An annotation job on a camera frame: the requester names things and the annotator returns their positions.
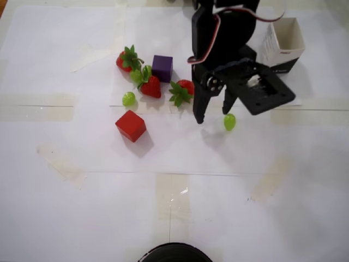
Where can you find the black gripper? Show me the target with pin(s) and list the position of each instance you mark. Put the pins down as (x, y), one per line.
(202, 73)

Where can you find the green plastic grape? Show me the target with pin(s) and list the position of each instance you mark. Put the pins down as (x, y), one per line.
(134, 76)
(229, 122)
(128, 99)

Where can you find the purple wooden cube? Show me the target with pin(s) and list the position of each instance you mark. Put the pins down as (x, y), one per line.
(162, 68)

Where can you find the red plastic strawberry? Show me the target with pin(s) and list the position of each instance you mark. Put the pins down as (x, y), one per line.
(121, 62)
(151, 87)
(185, 86)

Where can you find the white and black cardboard box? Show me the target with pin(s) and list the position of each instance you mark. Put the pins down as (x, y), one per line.
(289, 35)

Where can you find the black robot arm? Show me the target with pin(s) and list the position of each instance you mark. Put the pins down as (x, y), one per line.
(234, 27)

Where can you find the red wooden cube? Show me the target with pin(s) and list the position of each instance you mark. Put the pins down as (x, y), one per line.
(131, 125)

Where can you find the translucent tape strip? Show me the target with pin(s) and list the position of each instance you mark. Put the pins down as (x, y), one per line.
(35, 109)
(87, 58)
(177, 207)
(305, 116)
(270, 177)
(62, 166)

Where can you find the black round object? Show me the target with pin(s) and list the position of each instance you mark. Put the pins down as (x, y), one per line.
(174, 253)

